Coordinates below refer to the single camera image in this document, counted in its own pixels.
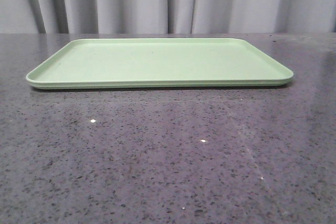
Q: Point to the light green rectangular tray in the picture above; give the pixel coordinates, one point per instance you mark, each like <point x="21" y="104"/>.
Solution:
<point x="158" y="63"/>

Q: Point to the grey pleated curtain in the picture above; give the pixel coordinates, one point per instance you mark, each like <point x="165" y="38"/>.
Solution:
<point x="166" y="16"/>

